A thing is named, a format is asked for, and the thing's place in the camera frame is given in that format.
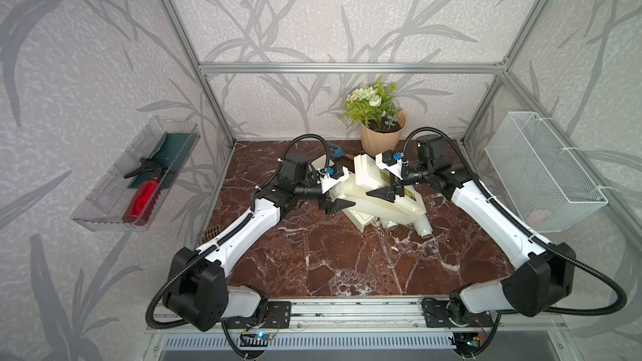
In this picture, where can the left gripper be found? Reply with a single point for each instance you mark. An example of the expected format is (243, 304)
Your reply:
(333, 205)

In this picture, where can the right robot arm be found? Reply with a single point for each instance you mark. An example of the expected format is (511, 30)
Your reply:
(541, 277)

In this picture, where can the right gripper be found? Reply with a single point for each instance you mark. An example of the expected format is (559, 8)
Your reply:
(386, 194)

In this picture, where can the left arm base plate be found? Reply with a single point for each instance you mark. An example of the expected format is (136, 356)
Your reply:
(270, 314)

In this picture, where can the red spray bottle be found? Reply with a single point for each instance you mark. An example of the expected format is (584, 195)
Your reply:
(141, 206)

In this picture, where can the pink flower pot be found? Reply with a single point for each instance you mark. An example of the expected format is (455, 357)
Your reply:
(374, 142)

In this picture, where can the clear plastic wall tray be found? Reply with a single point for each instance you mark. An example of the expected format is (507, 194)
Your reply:
(131, 193)

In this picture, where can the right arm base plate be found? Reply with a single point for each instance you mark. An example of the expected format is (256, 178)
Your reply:
(446, 314)

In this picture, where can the green artificial plant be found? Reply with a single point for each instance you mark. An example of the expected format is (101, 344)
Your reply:
(373, 106)

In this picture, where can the cream dispenser base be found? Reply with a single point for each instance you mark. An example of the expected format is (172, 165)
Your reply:
(363, 212)

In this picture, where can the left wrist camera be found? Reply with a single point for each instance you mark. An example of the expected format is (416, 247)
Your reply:
(332, 177)

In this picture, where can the plastic wrap roll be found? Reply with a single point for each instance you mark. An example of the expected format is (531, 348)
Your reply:
(420, 224)

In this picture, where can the green folded cloth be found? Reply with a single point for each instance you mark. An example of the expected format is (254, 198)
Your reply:
(172, 151)

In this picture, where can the blue hand rake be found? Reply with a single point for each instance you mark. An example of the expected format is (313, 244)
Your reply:
(336, 151)

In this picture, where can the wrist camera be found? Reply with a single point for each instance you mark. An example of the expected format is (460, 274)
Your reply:
(332, 177)
(393, 162)

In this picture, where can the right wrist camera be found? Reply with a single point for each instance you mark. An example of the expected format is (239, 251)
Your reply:
(393, 162)

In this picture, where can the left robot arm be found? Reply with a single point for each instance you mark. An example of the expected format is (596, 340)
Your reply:
(197, 291)

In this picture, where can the white wire basket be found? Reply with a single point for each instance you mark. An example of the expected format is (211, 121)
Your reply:
(549, 188)

